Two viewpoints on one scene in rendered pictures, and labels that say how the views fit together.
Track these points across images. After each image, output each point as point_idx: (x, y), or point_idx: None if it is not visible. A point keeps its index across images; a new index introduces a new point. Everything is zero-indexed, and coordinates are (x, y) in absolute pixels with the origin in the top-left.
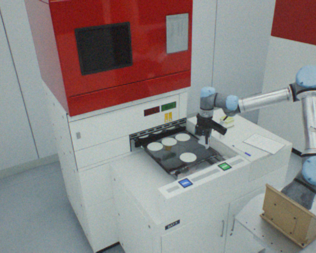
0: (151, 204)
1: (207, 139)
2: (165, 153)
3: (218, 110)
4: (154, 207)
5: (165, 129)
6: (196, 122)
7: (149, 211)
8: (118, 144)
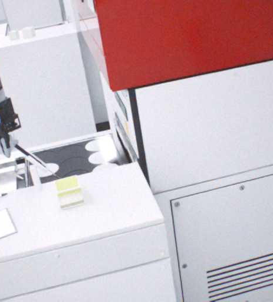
0: (10, 156)
1: None
2: (71, 152)
3: (152, 206)
4: (4, 158)
5: (125, 144)
6: (117, 170)
7: (2, 155)
8: (113, 113)
